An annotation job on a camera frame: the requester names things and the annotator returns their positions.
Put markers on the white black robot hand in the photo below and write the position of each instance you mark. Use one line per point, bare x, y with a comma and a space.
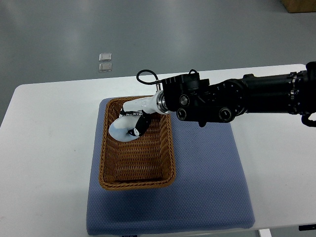
143, 107

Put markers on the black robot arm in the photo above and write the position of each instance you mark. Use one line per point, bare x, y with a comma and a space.
195, 99

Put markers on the brown wicker basket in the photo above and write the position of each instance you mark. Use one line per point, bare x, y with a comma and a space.
147, 162

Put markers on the lower metal floor plate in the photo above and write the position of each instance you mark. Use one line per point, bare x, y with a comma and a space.
105, 67

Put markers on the metal floor plate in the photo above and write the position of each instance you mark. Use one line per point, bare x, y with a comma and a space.
105, 67
105, 57

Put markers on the upper metal floor plate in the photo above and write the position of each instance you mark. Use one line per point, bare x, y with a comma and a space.
105, 57

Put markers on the blue quilted mat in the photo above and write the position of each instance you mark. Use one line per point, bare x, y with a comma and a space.
209, 192

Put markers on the brown cardboard box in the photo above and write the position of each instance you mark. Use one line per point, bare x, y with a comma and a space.
299, 6

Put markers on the black table control panel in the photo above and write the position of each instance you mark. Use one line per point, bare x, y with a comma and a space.
307, 227

